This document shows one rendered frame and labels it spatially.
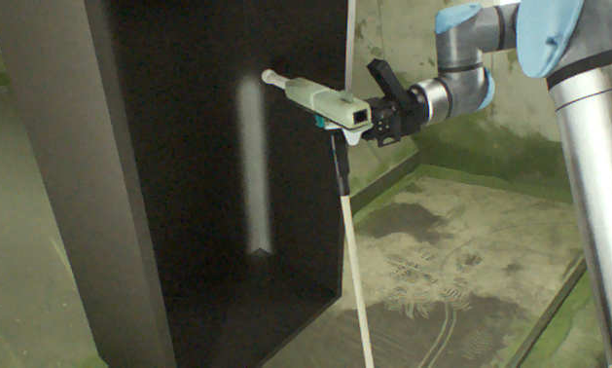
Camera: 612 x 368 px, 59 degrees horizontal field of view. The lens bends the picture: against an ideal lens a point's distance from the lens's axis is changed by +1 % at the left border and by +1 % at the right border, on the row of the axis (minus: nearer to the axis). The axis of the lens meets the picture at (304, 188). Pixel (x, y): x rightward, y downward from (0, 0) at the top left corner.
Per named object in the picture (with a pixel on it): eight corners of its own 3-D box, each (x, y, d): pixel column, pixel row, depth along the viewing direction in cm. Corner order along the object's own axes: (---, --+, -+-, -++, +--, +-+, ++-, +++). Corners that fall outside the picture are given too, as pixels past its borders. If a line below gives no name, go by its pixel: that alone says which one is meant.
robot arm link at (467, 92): (467, 60, 118) (469, 105, 122) (418, 73, 114) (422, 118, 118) (497, 63, 110) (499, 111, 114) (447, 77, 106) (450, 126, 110)
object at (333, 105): (384, 211, 100) (370, 92, 91) (362, 219, 99) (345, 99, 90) (290, 145, 142) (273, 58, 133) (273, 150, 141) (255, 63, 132)
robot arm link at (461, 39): (484, -2, 112) (486, 58, 116) (427, 8, 113) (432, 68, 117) (499, 0, 103) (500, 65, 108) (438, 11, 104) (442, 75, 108)
